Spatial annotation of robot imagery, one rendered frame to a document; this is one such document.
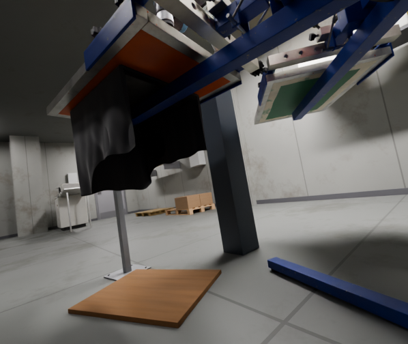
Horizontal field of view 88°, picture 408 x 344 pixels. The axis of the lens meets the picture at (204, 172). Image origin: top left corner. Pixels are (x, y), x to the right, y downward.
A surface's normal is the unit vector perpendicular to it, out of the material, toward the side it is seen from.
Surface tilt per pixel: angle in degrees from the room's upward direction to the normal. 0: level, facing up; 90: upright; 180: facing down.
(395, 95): 90
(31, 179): 90
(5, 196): 90
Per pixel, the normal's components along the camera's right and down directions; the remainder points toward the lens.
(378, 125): -0.76, 0.07
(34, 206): 0.63, -0.17
